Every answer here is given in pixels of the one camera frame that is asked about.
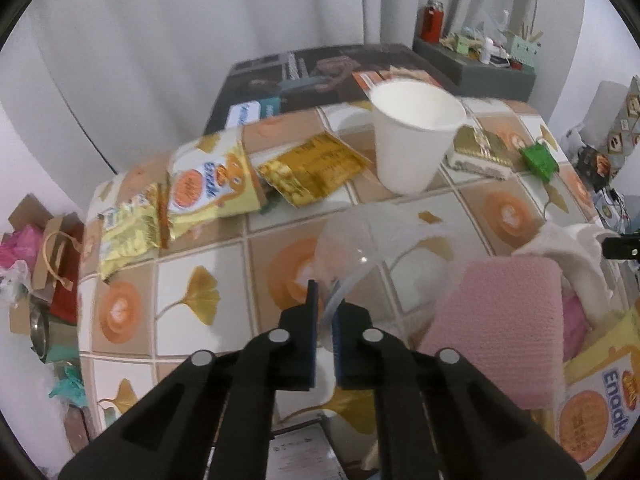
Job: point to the clear plastic cup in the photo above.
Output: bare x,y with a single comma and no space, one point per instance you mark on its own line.
360,240

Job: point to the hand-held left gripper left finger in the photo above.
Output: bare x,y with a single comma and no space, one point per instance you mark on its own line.
310,332

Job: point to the red bottle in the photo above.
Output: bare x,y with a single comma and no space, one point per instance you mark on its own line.
431,22

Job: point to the yellow snack packet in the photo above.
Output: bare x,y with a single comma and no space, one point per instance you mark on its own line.
125,230

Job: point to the pink plastic bag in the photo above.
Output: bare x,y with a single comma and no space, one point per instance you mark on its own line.
20,242

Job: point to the green small packet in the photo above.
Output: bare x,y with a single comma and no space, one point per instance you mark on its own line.
537,160

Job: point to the gold white small packet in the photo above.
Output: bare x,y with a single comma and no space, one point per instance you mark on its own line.
475,147

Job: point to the white paper cup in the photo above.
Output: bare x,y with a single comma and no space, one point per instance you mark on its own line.
405,150

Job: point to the brown cardboard box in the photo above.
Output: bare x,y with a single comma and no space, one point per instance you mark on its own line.
25,210

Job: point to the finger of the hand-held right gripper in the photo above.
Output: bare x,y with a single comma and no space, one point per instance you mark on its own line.
622,247

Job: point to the grey cabinet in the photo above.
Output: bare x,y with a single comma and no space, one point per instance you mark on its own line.
480,77

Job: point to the red paper bag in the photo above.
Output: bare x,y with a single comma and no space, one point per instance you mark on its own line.
65,290

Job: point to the orange white packet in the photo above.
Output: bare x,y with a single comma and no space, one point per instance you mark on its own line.
370,80

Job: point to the gold corn snack packet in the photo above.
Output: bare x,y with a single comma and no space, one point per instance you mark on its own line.
310,165

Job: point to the pink textured packet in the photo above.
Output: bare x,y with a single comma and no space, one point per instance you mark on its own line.
495,320

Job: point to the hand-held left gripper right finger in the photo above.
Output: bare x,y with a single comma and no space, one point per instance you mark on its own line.
341,347

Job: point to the white cloth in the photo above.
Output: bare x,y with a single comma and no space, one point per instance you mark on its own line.
575,245

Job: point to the metal pot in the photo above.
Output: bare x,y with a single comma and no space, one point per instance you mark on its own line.
39,332

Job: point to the dark printed board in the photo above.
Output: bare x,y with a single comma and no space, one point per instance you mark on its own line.
300,75

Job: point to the cardboard box with white label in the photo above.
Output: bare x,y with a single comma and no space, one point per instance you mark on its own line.
300,455

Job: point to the teal plastic bag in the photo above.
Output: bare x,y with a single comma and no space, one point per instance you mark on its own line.
67,385

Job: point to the cream orange snack packet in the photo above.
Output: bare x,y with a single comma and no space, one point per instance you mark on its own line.
595,410
200,185

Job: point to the tile patterned tablecloth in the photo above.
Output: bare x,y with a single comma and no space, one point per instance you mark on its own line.
225,270

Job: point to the mint green container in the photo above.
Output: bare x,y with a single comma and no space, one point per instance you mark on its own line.
522,50

